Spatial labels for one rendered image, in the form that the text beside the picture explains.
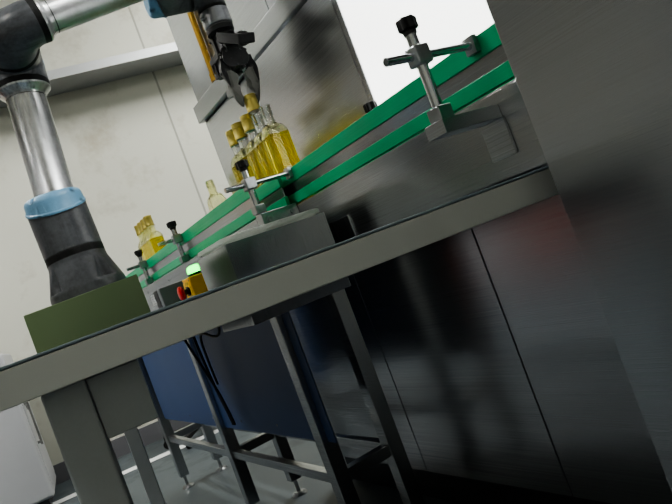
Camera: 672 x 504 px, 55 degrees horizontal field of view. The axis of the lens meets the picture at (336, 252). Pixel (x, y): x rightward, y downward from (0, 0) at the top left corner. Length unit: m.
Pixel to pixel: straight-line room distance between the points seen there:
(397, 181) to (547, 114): 0.51
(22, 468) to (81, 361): 3.41
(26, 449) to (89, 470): 3.34
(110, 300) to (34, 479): 2.78
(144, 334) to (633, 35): 0.50
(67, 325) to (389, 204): 0.63
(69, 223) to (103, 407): 0.76
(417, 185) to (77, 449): 0.71
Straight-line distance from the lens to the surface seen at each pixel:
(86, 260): 1.36
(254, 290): 0.63
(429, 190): 1.11
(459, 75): 1.04
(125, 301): 1.30
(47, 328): 1.30
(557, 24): 0.69
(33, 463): 4.01
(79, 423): 0.66
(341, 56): 1.54
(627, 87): 0.65
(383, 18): 1.41
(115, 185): 4.77
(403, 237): 0.68
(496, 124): 0.97
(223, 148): 2.27
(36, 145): 1.59
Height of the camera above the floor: 0.74
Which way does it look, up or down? level
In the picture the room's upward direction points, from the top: 21 degrees counter-clockwise
